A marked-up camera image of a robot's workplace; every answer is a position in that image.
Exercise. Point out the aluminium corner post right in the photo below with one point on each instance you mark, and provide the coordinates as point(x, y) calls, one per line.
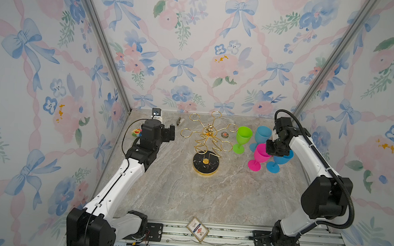
point(350, 34)

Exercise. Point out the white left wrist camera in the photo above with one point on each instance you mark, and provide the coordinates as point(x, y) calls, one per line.
point(157, 114)

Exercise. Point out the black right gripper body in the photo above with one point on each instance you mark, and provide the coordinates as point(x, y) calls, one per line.
point(276, 148)

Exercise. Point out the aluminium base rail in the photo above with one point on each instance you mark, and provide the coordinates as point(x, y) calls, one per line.
point(170, 233)

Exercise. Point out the aluminium corner post left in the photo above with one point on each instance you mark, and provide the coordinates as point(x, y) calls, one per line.
point(106, 51)

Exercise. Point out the small framed card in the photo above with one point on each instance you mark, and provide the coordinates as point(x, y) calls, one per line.
point(197, 229)

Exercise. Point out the cyan wine glass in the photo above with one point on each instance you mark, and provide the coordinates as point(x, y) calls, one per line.
point(274, 166)

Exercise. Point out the light blue wine glass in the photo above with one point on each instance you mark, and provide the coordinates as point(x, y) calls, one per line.
point(262, 134)

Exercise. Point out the small beige tape dispenser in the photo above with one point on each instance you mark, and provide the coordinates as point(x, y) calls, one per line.
point(180, 122)

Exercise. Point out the green wine glass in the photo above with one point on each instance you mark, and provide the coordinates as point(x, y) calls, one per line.
point(243, 135)

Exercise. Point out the aluminium corner post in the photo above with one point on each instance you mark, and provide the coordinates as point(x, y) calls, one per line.
point(106, 51)
point(350, 34)

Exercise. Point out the rainbow flower plush toy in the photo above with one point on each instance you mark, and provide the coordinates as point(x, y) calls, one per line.
point(137, 132)

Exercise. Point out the magenta wine glass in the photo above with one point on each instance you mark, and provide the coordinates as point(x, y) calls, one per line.
point(260, 156)

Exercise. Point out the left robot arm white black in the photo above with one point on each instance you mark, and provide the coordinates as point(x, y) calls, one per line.
point(117, 186)

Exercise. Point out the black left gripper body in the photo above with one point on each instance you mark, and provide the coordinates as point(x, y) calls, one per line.
point(165, 134)

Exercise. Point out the gold wire glass rack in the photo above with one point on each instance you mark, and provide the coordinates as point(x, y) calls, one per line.
point(210, 145)

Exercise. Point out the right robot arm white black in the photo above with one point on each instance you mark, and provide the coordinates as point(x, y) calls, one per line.
point(327, 200)

